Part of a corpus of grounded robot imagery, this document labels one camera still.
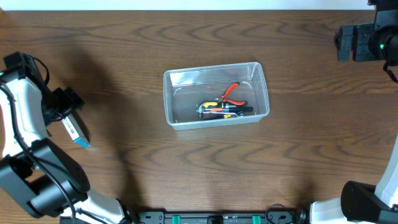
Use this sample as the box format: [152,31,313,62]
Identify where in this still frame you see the blue white cardboard box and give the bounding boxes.
[62,114,90,148]

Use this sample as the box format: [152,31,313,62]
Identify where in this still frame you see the red handled pliers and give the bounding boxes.
[215,82,248,106]

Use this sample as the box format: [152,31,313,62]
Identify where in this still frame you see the small claw hammer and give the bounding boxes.
[196,103,254,115]

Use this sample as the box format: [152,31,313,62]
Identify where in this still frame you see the silver wrench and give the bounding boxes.
[199,111,244,119]

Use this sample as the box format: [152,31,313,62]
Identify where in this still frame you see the stubby yellow black screwdriver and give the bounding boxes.
[199,101,218,109]

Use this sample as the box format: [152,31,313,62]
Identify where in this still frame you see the slim black yellow screwdriver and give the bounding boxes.
[199,112,244,120]

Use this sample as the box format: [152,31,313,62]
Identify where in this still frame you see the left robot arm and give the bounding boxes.
[1,52,139,223]

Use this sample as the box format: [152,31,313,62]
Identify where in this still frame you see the clear plastic container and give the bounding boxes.
[164,62,271,130]

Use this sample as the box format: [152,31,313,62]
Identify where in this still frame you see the left black cable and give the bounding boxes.
[0,55,109,224]

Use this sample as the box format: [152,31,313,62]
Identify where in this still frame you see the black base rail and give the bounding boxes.
[59,210,312,224]

